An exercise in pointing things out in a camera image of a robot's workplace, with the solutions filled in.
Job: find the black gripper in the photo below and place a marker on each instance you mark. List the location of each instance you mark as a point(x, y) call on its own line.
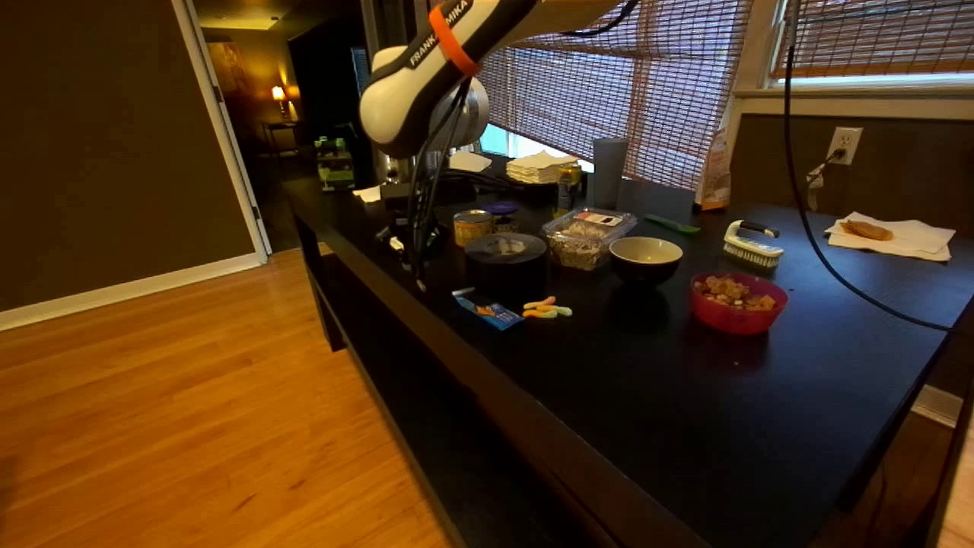
point(419, 237)

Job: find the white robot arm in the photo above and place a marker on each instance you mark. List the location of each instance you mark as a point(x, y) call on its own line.
point(414, 93)

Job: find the orange label tin can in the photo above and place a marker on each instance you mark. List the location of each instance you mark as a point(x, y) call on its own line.
point(473, 224)

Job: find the green bottle pack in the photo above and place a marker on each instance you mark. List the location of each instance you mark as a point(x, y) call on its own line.
point(333, 163)

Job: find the white napkin stack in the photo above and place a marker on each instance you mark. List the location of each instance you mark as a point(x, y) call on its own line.
point(542, 167)

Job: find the blue plastic bag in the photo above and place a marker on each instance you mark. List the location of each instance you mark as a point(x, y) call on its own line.
point(493, 313)

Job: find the clear seed container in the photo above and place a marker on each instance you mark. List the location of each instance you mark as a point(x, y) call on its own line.
point(582, 237)

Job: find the green plastic spoon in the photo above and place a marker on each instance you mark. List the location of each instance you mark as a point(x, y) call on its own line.
point(670, 224)

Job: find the black bowl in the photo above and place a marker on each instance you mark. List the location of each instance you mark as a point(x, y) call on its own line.
point(643, 259)

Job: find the bamboo window blind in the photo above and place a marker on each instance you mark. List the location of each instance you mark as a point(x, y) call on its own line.
point(658, 81)

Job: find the red snack bowl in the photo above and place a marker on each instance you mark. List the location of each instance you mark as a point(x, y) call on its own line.
point(737, 302)

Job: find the cookie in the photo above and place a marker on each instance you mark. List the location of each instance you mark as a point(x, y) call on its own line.
point(865, 230)

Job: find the grey duct tape roll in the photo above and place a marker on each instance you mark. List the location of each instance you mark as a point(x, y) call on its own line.
point(505, 246)

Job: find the wall power outlet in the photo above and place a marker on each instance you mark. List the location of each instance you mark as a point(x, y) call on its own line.
point(844, 143)

